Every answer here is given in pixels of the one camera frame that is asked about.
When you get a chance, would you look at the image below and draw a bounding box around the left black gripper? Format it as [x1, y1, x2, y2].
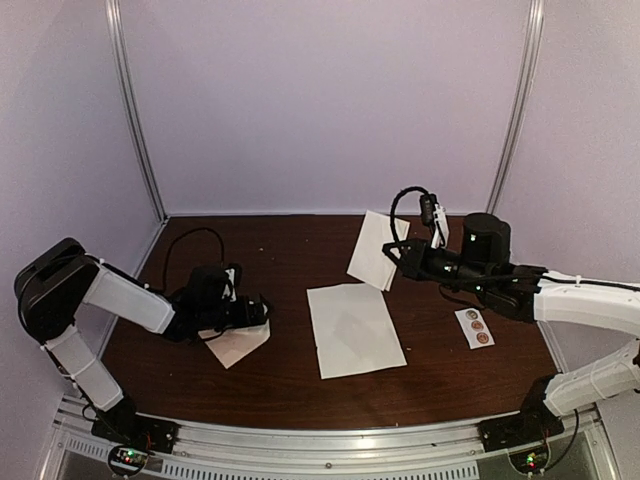
[198, 295, 274, 332]

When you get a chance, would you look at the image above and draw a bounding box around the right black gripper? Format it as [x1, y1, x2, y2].
[383, 238, 492, 298]

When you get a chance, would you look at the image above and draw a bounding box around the white letter paper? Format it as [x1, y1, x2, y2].
[347, 210, 396, 291]

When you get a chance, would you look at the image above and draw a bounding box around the cream envelope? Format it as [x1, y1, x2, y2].
[198, 321, 271, 369]

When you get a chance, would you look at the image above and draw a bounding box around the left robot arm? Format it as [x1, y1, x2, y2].
[13, 237, 271, 444]

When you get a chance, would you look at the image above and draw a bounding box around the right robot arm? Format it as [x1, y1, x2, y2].
[382, 213, 639, 442]

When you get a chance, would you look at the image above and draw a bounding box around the white paper sheet on table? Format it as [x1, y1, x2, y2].
[307, 283, 407, 380]

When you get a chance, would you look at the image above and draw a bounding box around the sticker strip with seals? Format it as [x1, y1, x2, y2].
[455, 308, 495, 350]

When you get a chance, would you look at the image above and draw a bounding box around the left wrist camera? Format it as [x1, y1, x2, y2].
[201, 263, 242, 302]

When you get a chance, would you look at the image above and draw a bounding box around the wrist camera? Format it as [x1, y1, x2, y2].
[419, 193, 450, 249]
[201, 263, 242, 302]

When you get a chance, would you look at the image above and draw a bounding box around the right black camera cable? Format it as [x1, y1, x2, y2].
[389, 184, 434, 241]

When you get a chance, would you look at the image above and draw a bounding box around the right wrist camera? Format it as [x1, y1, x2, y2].
[419, 193, 450, 249]

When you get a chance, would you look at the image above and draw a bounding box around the left black braided cable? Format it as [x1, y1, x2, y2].
[164, 228, 226, 291]

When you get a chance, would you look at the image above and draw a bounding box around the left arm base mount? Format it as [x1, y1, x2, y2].
[91, 415, 179, 478]

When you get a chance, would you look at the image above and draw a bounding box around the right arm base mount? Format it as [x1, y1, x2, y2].
[478, 413, 564, 476]

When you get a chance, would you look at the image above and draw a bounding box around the right aluminium frame post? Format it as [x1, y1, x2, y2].
[486, 0, 545, 214]

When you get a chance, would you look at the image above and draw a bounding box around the aluminium frame post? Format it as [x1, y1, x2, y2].
[486, 0, 545, 214]
[105, 0, 167, 222]

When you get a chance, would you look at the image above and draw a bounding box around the left aluminium frame post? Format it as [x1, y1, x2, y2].
[105, 0, 167, 222]

